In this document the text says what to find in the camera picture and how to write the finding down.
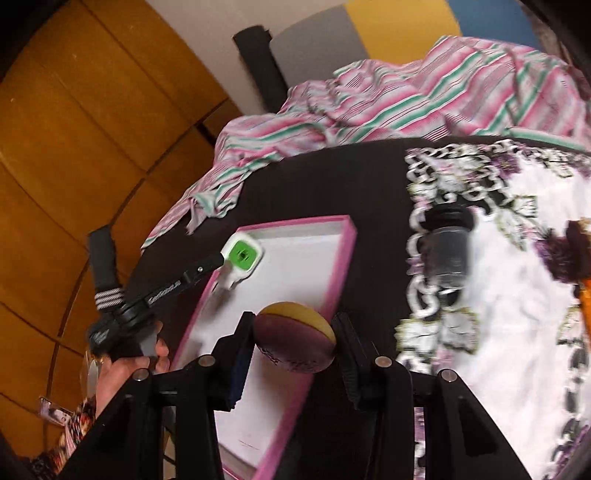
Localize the white green plug device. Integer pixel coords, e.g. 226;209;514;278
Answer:
217;231;264;290

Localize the grey jar with black lid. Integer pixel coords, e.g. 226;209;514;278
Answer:
422;203;475;289

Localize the person's left hand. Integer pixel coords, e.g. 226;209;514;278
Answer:
95;337;170;418

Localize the pink-rimmed white tray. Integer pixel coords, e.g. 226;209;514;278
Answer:
173;216;356;479

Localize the white floral embroidered cloth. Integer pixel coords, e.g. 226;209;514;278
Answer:
394;139;590;479

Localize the wooden cabinet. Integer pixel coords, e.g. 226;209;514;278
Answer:
1;1;238;456

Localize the grey yellow blue sofa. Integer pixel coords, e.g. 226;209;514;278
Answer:
232;0;541;112

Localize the pink green striped cloth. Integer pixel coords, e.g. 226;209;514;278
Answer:
148;36;590;241

